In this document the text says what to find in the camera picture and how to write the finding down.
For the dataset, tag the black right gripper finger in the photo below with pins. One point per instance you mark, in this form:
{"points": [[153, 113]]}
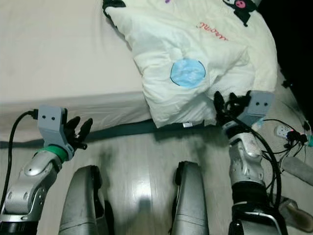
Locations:
{"points": [[220, 105], [237, 102]]}

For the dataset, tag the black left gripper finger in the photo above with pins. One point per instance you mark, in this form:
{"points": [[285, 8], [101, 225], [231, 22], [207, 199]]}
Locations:
{"points": [[85, 130], [71, 126]]}

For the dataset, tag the cream cartoon print comforter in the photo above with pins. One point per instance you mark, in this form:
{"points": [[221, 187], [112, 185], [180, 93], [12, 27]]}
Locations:
{"points": [[176, 29]]}

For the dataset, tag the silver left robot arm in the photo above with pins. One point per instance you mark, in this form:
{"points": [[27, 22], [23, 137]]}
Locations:
{"points": [[29, 186]]}

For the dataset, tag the white power strip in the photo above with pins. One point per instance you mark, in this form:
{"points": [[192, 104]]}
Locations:
{"points": [[286, 132]]}

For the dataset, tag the grey left robot leg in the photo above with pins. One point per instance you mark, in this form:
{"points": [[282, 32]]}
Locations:
{"points": [[83, 205]]}

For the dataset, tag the grey robot leg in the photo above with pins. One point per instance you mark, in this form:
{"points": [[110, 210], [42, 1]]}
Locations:
{"points": [[190, 205], [83, 205]]}

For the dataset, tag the cream bed mattress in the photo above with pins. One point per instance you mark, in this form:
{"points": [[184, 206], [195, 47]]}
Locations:
{"points": [[58, 49]]}

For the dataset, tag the grey floor slipper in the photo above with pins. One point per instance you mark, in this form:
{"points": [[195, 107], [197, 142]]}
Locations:
{"points": [[298, 169], [296, 213]]}

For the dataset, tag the black wardrobe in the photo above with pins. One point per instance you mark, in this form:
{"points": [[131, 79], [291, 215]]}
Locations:
{"points": [[293, 39]]}

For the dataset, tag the grey right robot leg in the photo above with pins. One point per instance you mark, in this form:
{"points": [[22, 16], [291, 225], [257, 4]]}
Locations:
{"points": [[190, 205]]}

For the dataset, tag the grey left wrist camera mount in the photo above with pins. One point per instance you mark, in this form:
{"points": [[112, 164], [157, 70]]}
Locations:
{"points": [[51, 122]]}

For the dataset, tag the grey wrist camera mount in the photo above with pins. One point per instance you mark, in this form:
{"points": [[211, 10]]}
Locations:
{"points": [[260, 105], [51, 122]]}

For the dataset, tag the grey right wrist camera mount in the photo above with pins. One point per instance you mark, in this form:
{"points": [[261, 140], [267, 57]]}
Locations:
{"points": [[260, 105]]}

